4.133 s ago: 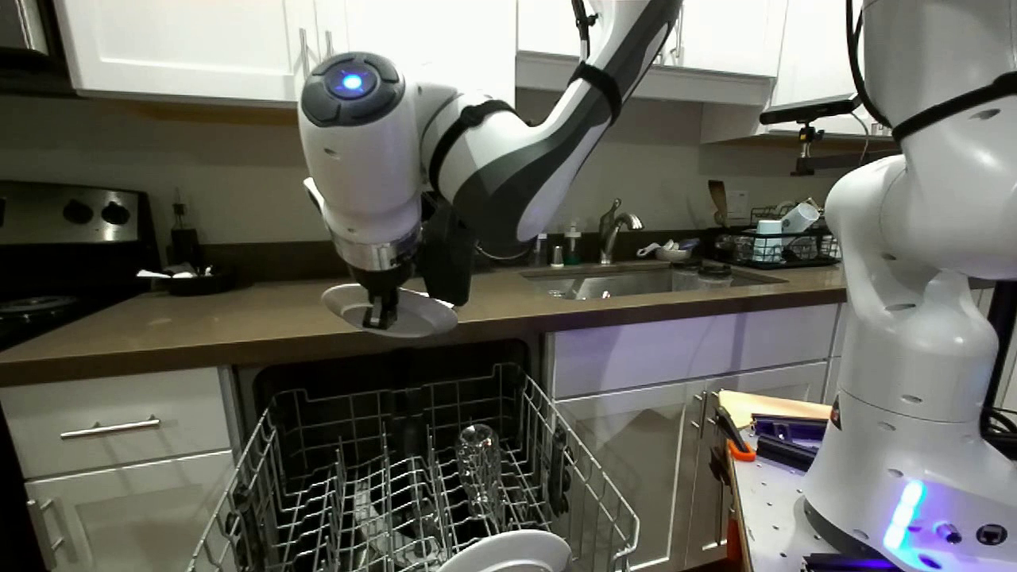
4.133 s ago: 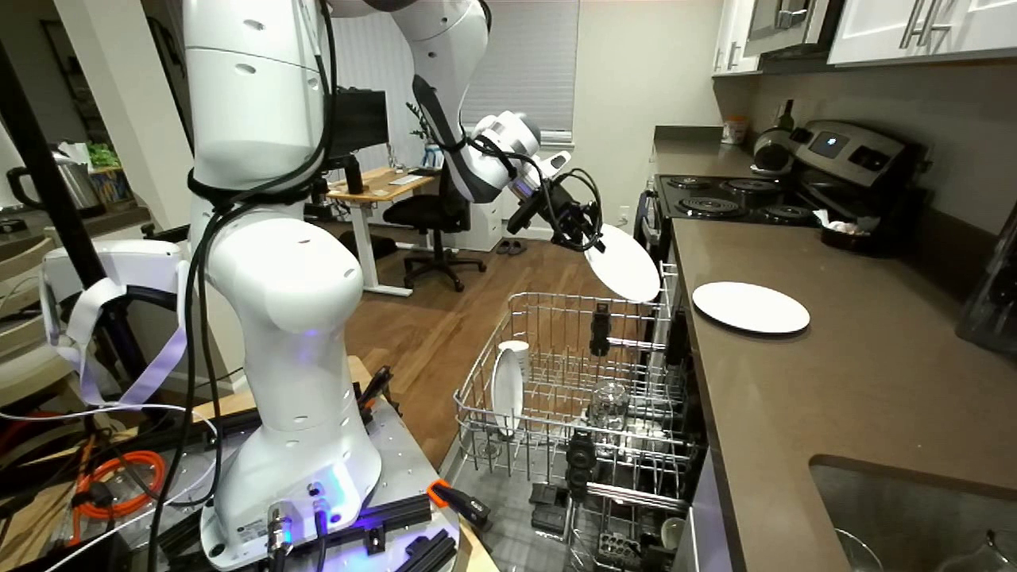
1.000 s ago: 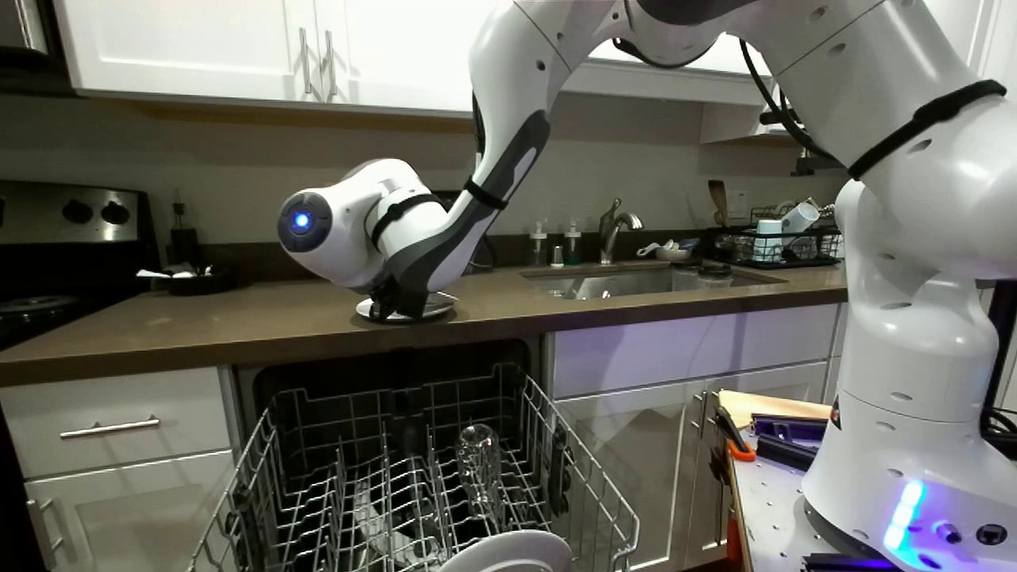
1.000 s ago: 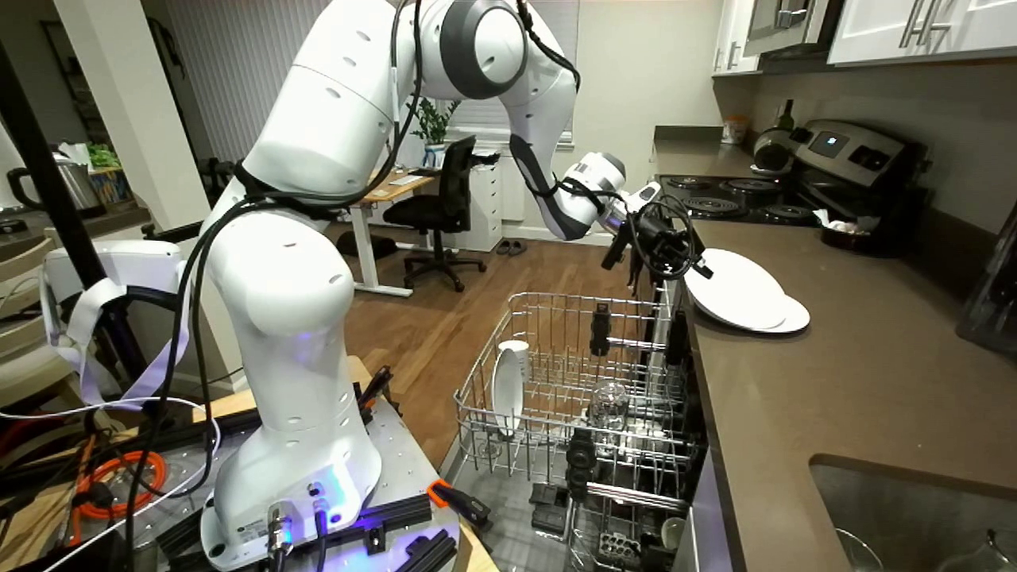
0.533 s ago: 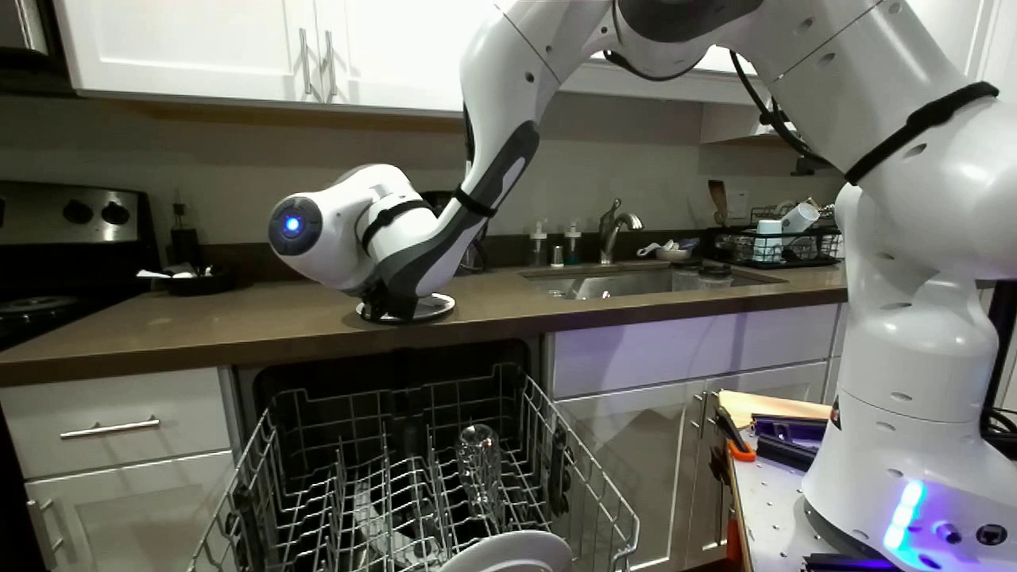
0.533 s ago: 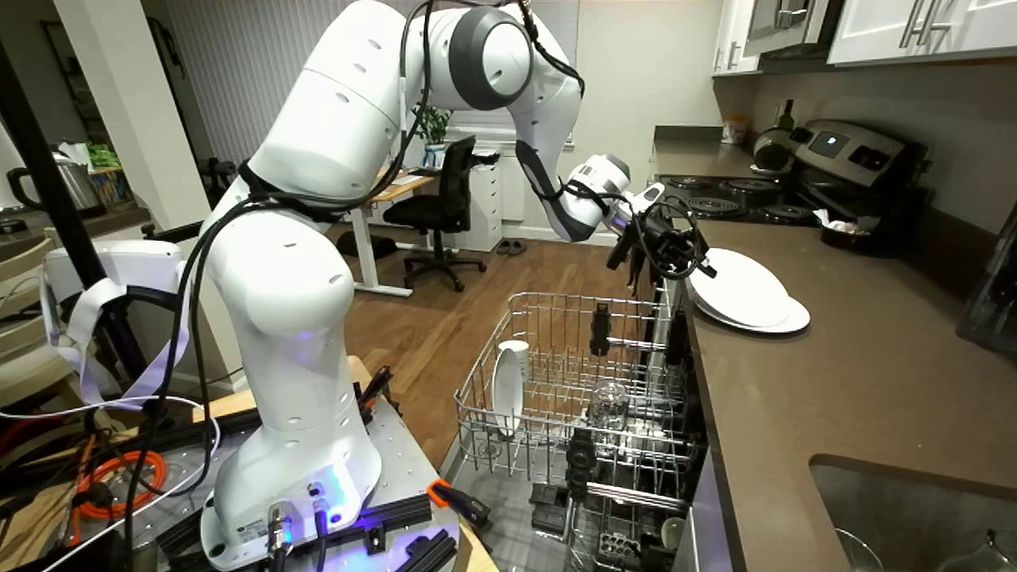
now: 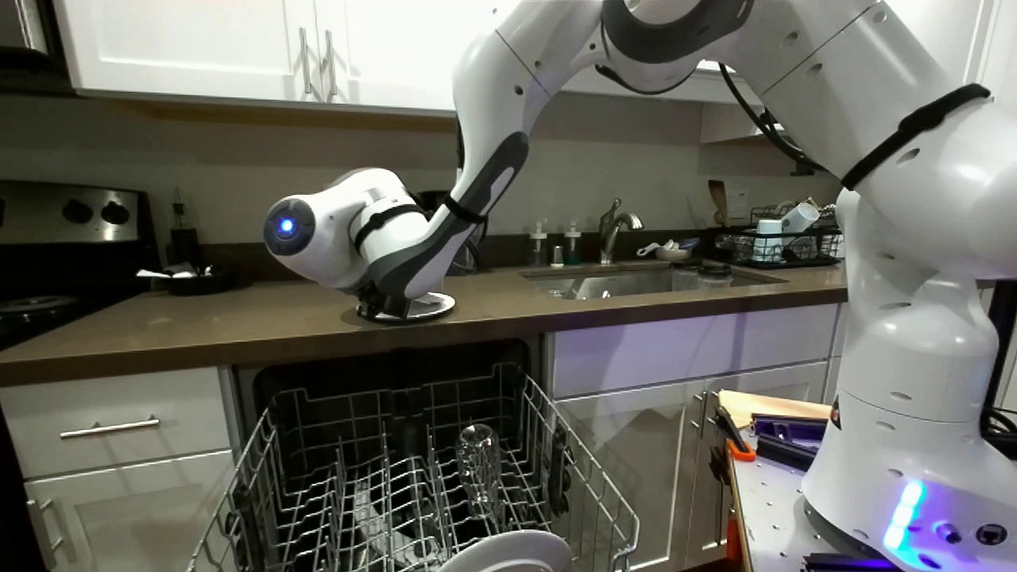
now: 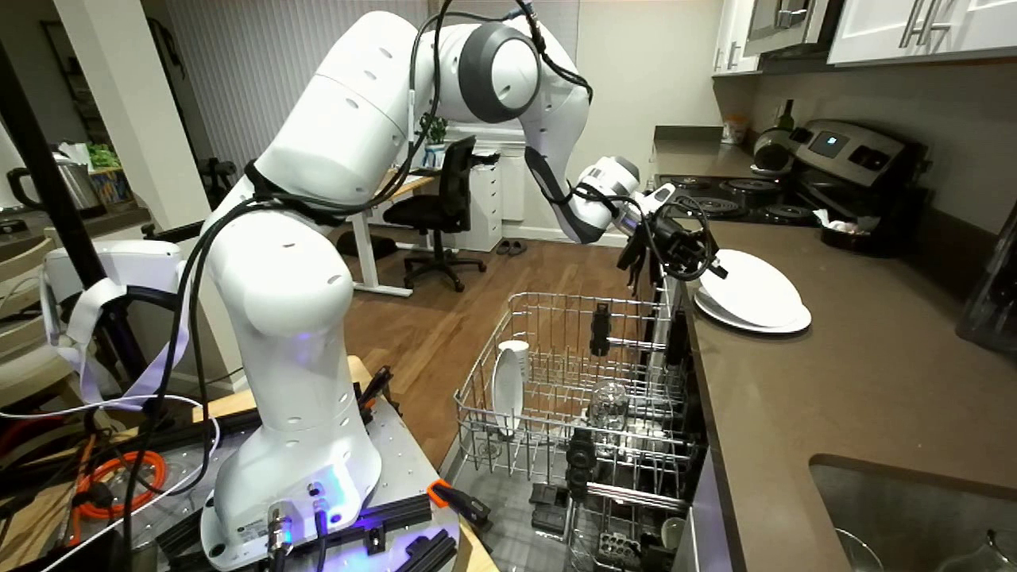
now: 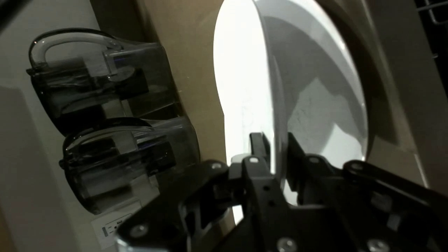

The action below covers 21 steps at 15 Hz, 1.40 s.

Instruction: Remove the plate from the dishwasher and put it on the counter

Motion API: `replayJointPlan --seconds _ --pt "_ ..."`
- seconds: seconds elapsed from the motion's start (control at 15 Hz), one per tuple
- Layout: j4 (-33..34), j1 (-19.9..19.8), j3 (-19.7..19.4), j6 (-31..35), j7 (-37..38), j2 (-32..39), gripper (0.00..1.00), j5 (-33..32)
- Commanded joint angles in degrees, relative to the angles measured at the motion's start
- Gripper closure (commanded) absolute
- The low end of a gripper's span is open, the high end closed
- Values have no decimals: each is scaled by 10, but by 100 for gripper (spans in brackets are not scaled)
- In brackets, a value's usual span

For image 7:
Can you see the chrome faucet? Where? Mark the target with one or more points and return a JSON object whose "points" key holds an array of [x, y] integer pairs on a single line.
{"points": [[614, 227]]}

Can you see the steel range hood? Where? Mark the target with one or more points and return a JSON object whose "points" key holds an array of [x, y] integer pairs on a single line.
{"points": [[24, 26]]}

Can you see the white drawer base cabinet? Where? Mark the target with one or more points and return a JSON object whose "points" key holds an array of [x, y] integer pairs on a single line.
{"points": [[116, 478]]}

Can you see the dark glass bottle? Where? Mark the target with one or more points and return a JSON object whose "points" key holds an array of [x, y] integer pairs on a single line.
{"points": [[185, 239]]}

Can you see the white sink base cabinet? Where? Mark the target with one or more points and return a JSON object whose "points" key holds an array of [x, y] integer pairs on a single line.
{"points": [[679, 360]]}

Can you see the steel kitchen sink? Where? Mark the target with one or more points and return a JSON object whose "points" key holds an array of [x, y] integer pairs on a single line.
{"points": [[657, 282]]}

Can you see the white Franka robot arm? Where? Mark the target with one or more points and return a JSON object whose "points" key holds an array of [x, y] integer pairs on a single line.
{"points": [[923, 319]]}

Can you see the clear drinking glass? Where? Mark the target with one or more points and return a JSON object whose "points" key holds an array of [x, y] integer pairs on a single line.
{"points": [[478, 465]]}

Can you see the black steel stove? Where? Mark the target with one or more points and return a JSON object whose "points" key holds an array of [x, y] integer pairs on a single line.
{"points": [[66, 255]]}

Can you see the black built-in dishwasher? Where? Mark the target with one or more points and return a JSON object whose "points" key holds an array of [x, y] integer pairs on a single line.
{"points": [[369, 367]]}

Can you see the black coffee maker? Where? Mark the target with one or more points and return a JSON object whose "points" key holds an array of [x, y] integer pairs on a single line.
{"points": [[471, 255]]}

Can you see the black dish drying rack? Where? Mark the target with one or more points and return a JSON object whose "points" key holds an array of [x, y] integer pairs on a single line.
{"points": [[773, 246]]}

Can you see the black purple clamp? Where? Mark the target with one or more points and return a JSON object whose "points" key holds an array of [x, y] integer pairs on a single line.
{"points": [[789, 437]]}

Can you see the black spoon rest dish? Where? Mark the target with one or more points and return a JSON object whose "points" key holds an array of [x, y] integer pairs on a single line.
{"points": [[185, 282]]}

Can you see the small soap bottle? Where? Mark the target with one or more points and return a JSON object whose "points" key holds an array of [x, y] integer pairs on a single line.
{"points": [[537, 246], [573, 243]]}

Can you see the yellow wooden board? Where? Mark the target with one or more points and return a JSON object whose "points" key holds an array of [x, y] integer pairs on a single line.
{"points": [[773, 405]]}

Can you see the white double door cabinet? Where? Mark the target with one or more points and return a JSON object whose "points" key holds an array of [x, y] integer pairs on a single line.
{"points": [[211, 50]]}

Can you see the white corner wall cabinet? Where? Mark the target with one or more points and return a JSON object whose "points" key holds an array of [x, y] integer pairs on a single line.
{"points": [[732, 112]]}

